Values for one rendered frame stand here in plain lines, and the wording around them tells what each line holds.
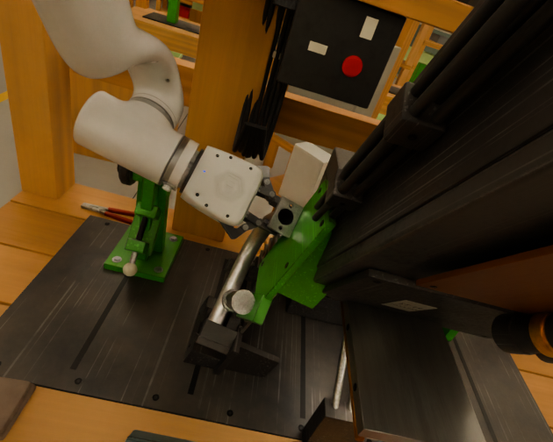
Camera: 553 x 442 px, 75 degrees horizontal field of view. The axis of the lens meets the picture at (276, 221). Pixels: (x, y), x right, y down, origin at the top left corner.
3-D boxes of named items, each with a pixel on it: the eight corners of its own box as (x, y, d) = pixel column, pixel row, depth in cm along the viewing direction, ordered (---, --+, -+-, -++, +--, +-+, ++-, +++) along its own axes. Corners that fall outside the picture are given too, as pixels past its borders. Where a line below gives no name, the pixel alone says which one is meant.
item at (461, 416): (477, 466, 44) (491, 456, 42) (352, 440, 42) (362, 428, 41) (405, 258, 76) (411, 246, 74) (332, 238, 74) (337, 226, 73)
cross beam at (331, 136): (568, 219, 97) (593, 191, 92) (72, 73, 83) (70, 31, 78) (557, 209, 101) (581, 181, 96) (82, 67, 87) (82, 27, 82)
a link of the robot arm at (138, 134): (179, 152, 61) (154, 194, 56) (102, 110, 57) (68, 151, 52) (191, 121, 54) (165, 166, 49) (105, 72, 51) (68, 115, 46)
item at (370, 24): (368, 110, 64) (408, 17, 56) (276, 81, 62) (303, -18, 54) (359, 91, 74) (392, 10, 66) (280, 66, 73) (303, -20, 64)
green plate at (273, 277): (295, 332, 59) (380, 249, 48) (250, 313, 57) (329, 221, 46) (296, 282, 68) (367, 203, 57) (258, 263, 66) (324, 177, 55)
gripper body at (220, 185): (170, 192, 51) (240, 228, 53) (203, 131, 53) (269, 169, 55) (168, 200, 58) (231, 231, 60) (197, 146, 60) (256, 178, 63)
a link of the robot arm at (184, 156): (157, 181, 50) (177, 192, 50) (187, 128, 52) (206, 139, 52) (157, 191, 58) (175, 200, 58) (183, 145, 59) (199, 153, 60)
